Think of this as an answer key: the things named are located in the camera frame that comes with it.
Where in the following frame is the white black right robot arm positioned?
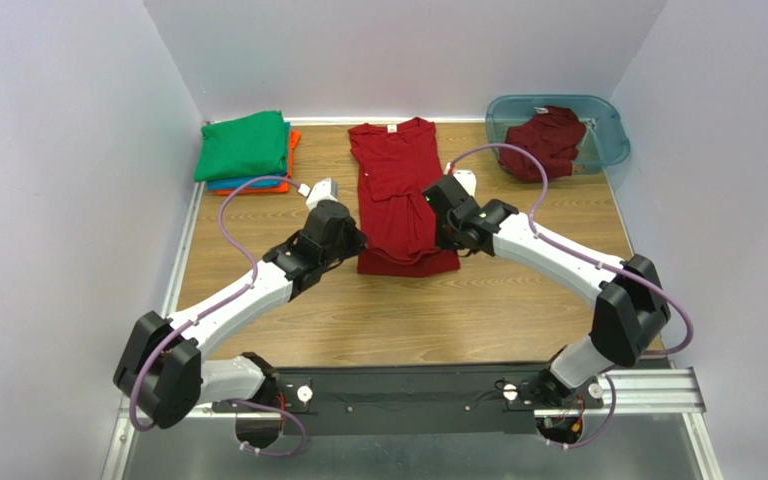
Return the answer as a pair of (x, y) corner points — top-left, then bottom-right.
(423, 170), (671, 407)

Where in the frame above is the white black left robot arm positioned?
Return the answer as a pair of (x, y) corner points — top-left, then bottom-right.
(113, 199), (366, 431)

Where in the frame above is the orange folded t shirt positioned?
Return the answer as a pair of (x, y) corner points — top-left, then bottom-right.
(207, 129), (301, 196)

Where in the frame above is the blue folded t shirt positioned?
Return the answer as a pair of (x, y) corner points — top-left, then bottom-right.
(206, 122), (300, 196)

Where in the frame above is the green folded t shirt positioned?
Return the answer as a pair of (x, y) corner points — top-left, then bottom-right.
(193, 110), (289, 182)

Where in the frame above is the dark red t shirt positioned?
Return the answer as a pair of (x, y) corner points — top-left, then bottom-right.
(498, 105), (587, 183)

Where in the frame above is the teal plastic bin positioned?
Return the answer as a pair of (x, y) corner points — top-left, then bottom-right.
(485, 94), (631, 179)

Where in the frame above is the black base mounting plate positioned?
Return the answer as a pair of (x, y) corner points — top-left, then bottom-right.
(212, 362), (605, 437)

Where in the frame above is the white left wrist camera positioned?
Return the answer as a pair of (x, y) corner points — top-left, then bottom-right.
(297, 178), (338, 211)

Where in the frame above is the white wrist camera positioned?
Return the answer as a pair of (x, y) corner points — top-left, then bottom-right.
(452, 169), (477, 196)
(297, 178), (338, 211)

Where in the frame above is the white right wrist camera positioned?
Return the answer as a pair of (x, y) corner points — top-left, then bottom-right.
(452, 169), (477, 196)

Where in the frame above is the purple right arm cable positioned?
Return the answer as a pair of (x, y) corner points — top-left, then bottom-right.
(447, 142), (695, 451)

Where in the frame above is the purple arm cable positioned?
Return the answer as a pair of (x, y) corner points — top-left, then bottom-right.
(447, 142), (695, 451)
(128, 174), (309, 459)

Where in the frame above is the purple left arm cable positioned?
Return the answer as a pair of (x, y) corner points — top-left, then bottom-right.
(128, 174), (309, 459)

